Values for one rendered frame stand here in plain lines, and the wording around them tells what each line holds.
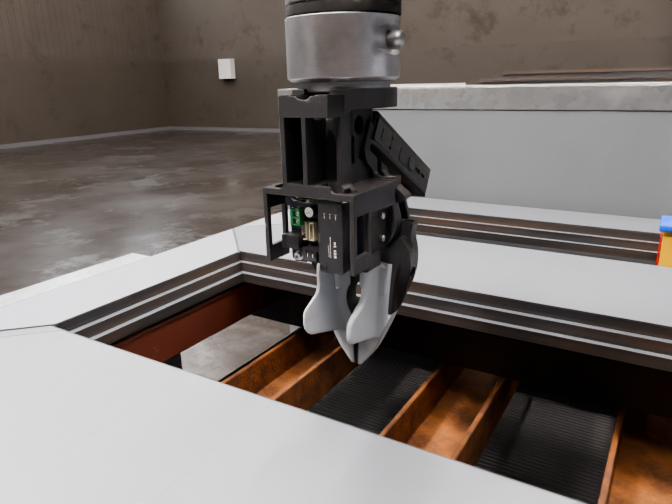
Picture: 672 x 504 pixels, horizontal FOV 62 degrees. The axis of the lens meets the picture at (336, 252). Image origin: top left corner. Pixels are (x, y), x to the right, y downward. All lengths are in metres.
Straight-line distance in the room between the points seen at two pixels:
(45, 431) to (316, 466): 0.18
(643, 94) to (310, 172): 0.71
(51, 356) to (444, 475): 0.33
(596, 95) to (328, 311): 0.67
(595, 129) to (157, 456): 0.82
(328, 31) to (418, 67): 10.73
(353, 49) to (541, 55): 10.17
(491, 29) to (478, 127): 9.70
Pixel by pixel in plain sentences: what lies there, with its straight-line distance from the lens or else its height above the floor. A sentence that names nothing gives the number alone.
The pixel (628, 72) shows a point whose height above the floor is 1.07.
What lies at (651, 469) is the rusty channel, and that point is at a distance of 0.68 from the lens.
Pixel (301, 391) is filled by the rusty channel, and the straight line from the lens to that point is 0.69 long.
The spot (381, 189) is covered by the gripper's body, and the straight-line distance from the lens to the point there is 0.37.
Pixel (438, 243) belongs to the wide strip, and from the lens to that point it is 0.76.
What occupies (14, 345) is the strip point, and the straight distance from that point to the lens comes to 0.56.
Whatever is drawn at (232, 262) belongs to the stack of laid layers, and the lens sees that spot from 0.74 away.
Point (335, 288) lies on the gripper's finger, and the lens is 0.43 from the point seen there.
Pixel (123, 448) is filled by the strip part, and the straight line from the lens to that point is 0.38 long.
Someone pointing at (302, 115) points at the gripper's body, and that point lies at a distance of 0.35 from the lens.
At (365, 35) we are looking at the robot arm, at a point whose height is 1.09.
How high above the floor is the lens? 1.06
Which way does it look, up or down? 17 degrees down
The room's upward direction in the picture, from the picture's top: 1 degrees counter-clockwise
